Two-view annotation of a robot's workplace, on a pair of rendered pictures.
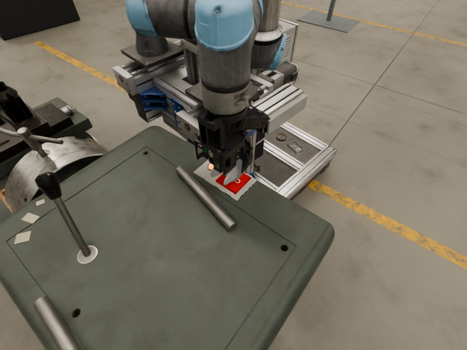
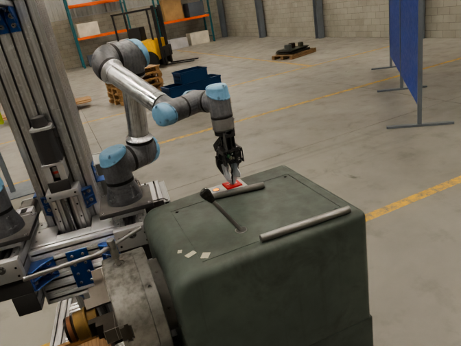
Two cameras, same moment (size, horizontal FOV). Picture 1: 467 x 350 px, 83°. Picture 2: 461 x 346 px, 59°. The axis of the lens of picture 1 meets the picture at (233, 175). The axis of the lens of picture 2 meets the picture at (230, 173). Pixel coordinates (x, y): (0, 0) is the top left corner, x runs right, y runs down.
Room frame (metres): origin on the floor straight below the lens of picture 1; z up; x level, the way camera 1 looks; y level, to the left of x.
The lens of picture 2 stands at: (-0.36, 1.15, 1.87)
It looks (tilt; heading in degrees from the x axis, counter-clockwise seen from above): 22 degrees down; 303
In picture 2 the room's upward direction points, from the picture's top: 10 degrees counter-clockwise
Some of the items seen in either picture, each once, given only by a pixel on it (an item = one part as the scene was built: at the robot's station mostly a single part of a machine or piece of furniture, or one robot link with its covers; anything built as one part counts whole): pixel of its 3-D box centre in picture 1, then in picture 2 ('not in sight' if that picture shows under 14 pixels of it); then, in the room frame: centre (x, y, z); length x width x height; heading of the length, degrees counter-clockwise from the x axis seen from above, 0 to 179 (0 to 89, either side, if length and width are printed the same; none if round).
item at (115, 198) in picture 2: not in sight; (122, 188); (0.93, 0.04, 1.21); 0.15 x 0.15 x 0.10
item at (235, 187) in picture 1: (233, 180); (232, 185); (0.39, 0.00, 1.25); 0.06 x 0.06 x 0.02; 51
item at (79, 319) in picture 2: not in sight; (83, 324); (0.59, 0.61, 1.08); 0.09 x 0.09 x 0.09; 52
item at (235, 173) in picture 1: (231, 174); (236, 172); (0.36, 0.00, 1.31); 0.06 x 0.03 x 0.09; 141
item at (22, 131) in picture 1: (37, 146); (115, 255); (0.49, 0.50, 1.26); 0.02 x 0.02 x 0.12
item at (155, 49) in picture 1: (150, 38); (1, 220); (1.28, 0.38, 1.21); 0.15 x 0.15 x 0.10
